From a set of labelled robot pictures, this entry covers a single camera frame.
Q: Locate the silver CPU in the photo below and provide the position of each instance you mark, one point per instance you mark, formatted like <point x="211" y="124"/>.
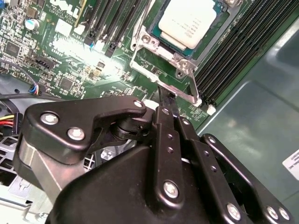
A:
<point x="187" y="21"/>

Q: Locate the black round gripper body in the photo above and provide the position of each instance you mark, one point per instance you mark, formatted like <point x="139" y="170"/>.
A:
<point x="105" y="198"/>

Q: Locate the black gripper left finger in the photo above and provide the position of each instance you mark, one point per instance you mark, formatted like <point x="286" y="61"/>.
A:
<point x="168" y="163"/>

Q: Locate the metal socket cover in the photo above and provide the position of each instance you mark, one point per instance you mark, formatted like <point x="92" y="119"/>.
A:
<point x="187" y="94"/>

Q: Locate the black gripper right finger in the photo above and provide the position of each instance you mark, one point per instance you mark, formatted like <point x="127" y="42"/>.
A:
<point x="210" y="163"/>

